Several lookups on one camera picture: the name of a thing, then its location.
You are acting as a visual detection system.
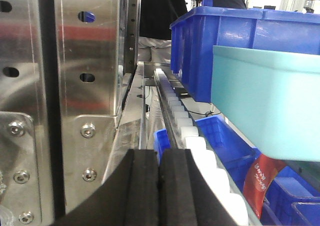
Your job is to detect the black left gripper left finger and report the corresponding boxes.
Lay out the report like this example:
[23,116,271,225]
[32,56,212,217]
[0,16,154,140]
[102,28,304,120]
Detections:
[54,149,159,225]

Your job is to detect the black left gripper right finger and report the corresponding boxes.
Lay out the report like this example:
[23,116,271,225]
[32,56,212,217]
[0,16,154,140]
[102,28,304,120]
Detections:
[159,149,236,225]

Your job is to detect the light teal plastic bin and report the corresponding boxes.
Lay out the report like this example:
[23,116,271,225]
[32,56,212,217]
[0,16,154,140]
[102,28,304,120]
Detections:
[211,46,320,162]

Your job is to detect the small blue bin corner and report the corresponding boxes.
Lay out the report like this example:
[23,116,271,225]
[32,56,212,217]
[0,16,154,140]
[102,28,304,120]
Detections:
[153,129,171,164]

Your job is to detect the lower dark blue crate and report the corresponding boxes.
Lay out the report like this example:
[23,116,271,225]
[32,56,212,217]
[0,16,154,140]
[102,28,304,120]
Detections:
[196,116,320,225]

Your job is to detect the large dark blue crate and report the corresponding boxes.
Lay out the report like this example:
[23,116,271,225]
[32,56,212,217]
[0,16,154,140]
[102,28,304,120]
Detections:
[170,7,320,103]

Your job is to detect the person in black shirt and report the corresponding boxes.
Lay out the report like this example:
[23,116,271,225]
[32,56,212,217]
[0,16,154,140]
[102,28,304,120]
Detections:
[138,0,187,63]

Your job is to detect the white roller conveyor rail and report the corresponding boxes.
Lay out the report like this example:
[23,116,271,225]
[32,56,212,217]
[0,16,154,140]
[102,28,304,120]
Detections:
[154,68,261,225]

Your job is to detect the black cable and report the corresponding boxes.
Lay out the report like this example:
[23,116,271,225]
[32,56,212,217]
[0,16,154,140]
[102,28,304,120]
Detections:
[182,103,222,117]

